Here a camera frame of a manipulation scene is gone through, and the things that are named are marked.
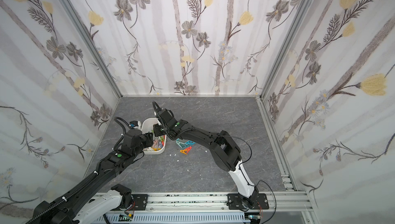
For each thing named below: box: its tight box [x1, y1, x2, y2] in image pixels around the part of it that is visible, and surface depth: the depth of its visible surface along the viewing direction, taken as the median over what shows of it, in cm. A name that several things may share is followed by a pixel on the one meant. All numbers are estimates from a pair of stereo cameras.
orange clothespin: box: [179, 146, 193, 155], surface depth 93 cm
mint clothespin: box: [175, 140, 190, 150], surface depth 95 cm
